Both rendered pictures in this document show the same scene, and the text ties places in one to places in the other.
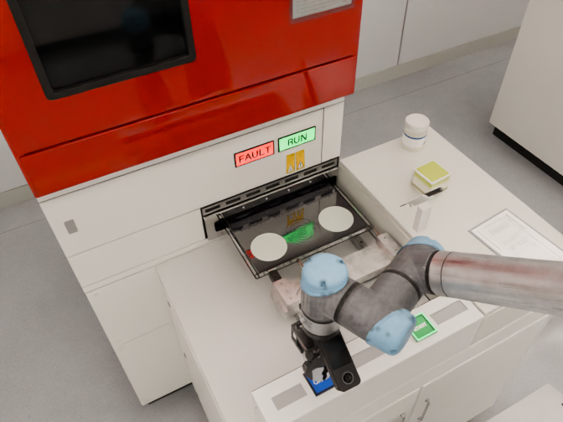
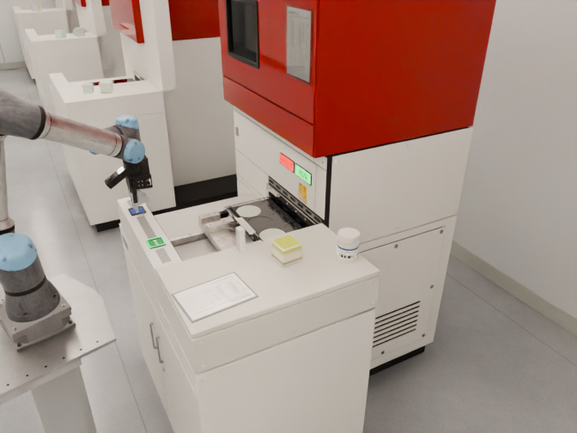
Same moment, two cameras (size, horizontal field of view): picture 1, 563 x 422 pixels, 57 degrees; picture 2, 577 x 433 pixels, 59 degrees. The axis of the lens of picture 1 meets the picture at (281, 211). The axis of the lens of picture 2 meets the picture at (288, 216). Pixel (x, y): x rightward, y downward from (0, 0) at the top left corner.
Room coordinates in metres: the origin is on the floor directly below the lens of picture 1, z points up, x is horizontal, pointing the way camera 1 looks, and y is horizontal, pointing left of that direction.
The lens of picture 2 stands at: (1.02, -1.79, 1.88)
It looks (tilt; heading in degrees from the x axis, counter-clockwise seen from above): 29 degrees down; 88
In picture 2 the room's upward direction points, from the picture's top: straight up
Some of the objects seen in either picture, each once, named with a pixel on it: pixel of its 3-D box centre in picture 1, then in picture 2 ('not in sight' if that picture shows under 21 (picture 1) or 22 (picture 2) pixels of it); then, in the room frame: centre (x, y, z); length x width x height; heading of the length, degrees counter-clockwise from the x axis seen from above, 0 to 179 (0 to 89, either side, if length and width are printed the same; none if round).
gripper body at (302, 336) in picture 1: (317, 333); (136, 173); (0.51, -0.06, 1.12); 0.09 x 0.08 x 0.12; 27
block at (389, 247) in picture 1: (389, 246); not in sight; (0.90, -0.29, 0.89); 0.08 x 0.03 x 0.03; 27
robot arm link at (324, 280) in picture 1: (325, 288); (127, 132); (0.50, -0.07, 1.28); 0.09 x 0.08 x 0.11; 50
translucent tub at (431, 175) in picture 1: (430, 179); (286, 250); (1.05, -0.42, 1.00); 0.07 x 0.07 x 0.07; 31
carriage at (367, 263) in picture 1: (338, 276); (225, 241); (0.83, -0.15, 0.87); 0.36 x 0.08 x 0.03; 117
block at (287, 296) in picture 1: (286, 294); (209, 217); (0.75, -0.01, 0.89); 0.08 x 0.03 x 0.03; 27
